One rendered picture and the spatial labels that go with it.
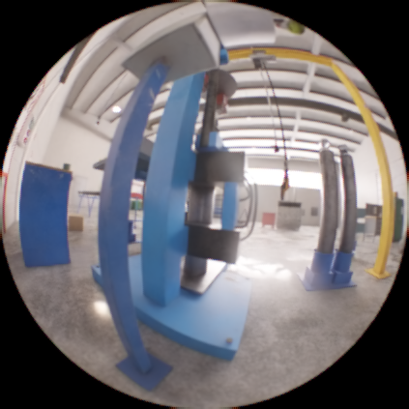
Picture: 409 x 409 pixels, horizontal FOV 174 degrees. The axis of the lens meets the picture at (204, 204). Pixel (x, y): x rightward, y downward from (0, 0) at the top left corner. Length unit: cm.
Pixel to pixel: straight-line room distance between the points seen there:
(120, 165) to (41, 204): 133
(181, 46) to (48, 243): 167
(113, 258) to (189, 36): 60
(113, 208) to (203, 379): 73
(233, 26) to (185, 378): 141
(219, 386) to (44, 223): 166
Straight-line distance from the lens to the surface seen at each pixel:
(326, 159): 170
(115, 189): 27
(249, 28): 73
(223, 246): 78
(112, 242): 28
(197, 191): 106
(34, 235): 160
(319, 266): 162
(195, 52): 52
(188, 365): 77
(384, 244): 249
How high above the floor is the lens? 70
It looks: 3 degrees up
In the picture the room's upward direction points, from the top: 6 degrees clockwise
